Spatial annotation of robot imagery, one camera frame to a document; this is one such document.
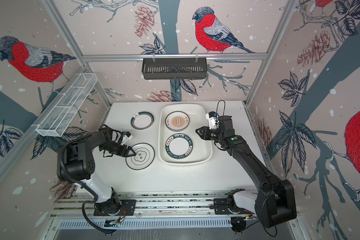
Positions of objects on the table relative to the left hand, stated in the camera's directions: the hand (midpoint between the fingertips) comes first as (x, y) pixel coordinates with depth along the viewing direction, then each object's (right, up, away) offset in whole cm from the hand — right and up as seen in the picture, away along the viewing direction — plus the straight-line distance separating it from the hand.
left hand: (129, 153), depth 91 cm
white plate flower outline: (+10, -3, -1) cm, 10 cm away
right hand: (+41, +15, -10) cm, 45 cm away
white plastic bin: (+46, +1, +2) cm, 46 cm away
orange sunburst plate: (+29, +20, +16) cm, 39 cm away
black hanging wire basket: (+27, +58, +16) cm, 66 cm away
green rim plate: (+31, +4, +5) cm, 32 cm away
